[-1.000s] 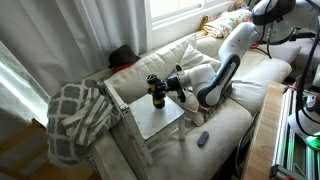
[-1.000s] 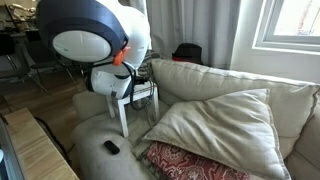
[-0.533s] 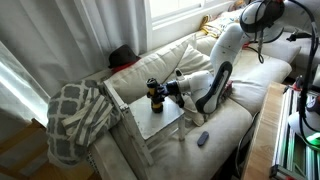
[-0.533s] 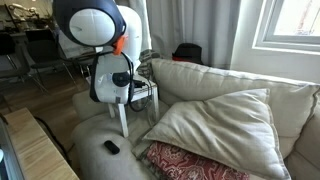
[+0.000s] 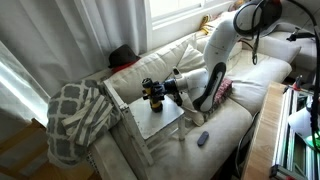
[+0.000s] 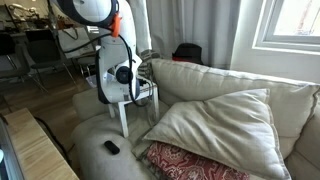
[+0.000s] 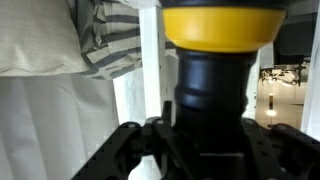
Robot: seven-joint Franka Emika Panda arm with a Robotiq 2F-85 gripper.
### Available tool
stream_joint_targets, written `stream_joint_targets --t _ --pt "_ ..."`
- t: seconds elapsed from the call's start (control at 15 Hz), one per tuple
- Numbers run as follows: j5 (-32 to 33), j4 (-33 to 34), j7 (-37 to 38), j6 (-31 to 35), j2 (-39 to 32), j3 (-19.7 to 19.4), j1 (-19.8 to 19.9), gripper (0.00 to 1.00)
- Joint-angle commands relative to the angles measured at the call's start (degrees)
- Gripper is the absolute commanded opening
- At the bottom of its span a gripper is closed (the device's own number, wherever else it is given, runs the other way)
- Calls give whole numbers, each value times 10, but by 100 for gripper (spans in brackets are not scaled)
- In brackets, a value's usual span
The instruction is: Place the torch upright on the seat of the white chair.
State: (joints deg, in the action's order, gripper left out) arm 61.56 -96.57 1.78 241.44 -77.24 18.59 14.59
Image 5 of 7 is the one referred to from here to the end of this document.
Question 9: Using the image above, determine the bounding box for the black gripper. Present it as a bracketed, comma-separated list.
[141, 78, 179, 102]

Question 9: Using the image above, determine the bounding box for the black and yellow torch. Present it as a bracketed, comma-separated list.
[142, 78, 164, 113]

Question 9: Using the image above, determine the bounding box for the red cloth under hat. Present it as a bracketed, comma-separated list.
[111, 60, 139, 74]

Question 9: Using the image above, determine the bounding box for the beige throw pillow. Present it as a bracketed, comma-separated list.
[176, 44, 209, 127]

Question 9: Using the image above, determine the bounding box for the black hat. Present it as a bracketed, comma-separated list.
[107, 44, 141, 69]

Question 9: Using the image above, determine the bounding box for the dark remote control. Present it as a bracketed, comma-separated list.
[196, 130, 210, 147]

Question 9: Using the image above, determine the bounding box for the red patterned cloth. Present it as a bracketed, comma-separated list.
[213, 77, 234, 106]

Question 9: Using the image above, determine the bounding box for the grey striped cloth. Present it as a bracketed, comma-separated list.
[61, 94, 116, 148]

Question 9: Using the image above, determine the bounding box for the floral quilt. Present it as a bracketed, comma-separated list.
[199, 0, 249, 36]

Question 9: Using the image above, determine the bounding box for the beige fabric sofa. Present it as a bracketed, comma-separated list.
[88, 24, 303, 180]

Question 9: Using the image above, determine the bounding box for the grey patterned blanket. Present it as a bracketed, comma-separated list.
[46, 79, 123, 166]

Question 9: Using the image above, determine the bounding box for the wooden desk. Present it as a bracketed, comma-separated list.
[240, 81, 288, 180]

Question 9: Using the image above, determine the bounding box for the white opaque curtain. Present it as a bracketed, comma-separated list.
[0, 0, 148, 128]

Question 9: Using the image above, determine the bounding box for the sheer white curtain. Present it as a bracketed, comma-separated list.
[0, 39, 51, 128]

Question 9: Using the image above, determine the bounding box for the white lamp shade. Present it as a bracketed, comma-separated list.
[288, 106, 316, 139]

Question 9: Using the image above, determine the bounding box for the white window frame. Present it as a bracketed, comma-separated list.
[143, 0, 234, 51]

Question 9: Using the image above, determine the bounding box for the black floor cable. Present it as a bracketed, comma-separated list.
[234, 111, 261, 178]

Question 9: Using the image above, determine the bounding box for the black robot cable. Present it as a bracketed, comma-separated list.
[233, 0, 268, 66]
[288, 0, 320, 144]

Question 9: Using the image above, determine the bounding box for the aluminium frame rack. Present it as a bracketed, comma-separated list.
[269, 84, 320, 180]

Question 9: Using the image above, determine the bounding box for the red clamp handle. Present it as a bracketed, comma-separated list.
[292, 74, 304, 92]

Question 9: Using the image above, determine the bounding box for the black camera stand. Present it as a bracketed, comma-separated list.
[286, 26, 318, 43]

